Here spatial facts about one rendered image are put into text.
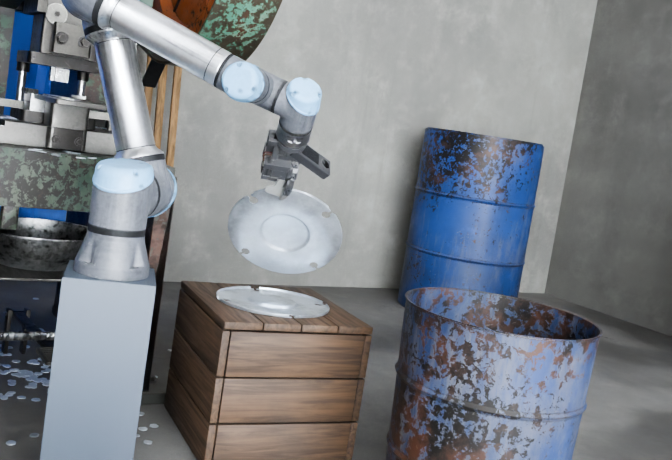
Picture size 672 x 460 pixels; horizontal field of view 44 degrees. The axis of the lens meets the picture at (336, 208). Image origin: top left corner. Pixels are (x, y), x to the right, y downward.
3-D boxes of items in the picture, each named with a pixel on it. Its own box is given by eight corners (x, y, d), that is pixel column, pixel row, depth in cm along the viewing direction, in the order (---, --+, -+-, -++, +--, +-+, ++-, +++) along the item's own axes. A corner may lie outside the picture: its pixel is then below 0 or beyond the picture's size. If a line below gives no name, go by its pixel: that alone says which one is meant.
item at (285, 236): (364, 249, 209) (364, 247, 210) (297, 172, 195) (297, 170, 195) (273, 287, 222) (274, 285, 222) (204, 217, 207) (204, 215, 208)
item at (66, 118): (106, 158, 209) (113, 104, 208) (49, 151, 202) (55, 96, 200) (80, 147, 230) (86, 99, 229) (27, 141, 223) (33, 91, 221)
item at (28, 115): (96, 130, 229) (97, 119, 229) (20, 120, 218) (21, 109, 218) (80, 125, 242) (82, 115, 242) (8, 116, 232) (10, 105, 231)
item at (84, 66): (102, 83, 228) (104, 63, 227) (26, 71, 217) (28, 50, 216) (86, 81, 241) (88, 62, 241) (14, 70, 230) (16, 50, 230)
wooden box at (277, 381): (351, 464, 205) (373, 327, 201) (203, 470, 189) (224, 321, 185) (292, 404, 241) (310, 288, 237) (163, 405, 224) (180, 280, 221)
